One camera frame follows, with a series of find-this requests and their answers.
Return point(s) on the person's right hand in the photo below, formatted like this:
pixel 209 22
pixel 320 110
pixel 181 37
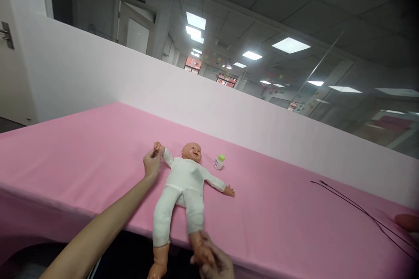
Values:
pixel 220 266

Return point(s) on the orange rounded object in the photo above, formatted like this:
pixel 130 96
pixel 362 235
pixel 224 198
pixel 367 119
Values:
pixel 407 221

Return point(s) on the person's left hand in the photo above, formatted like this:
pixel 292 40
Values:
pixel 151 166

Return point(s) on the baby doll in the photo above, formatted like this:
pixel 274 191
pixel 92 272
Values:
pixel 183 176

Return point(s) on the person's right fingers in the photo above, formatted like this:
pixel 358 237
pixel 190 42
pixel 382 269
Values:
pixel 209 243

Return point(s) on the person's body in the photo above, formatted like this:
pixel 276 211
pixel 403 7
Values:
pixel 131 259

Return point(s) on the pink bed sheet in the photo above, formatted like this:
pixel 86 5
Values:
pixel 82 161

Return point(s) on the small bottle with green cap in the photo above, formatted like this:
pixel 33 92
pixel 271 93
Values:
pixel 218 162

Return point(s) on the glass partition window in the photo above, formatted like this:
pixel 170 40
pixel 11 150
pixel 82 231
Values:
pixel 262 30

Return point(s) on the person's left fingers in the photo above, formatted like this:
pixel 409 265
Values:
pixel 156 155

